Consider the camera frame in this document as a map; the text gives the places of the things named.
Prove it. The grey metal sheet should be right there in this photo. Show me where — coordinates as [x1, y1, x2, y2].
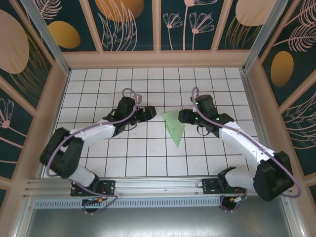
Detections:
[14, 194, 303, 237]

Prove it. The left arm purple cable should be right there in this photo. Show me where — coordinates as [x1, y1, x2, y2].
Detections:
[46, 88, 139, 215]

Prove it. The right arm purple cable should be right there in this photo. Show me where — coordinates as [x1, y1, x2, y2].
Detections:
[192, 86, 303, 213]

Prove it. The aluminium side rail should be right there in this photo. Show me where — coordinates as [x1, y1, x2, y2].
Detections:
[240, 70, 276, 176]

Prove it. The light green cloth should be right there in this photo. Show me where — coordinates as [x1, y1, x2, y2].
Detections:
[163, 110, 185, 148]

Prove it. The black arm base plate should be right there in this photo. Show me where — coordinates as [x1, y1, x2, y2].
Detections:
[71, 179, 117, 197]
[201, 178, 246, 196]

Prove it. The aluminium mounting rail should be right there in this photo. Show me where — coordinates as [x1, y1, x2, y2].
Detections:
[23, 175, 293, 198]

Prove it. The aluminium corner post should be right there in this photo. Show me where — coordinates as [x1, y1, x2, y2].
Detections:
[21, 0, 71, 75]
[243, 0, 284, 72]

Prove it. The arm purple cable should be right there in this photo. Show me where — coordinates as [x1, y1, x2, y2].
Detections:
[192, 86, 303, 213]
[46, 88, 139, 215]

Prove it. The slotted grey cable duct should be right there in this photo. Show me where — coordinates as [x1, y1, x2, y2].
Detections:
[34, 197, 223, 208]

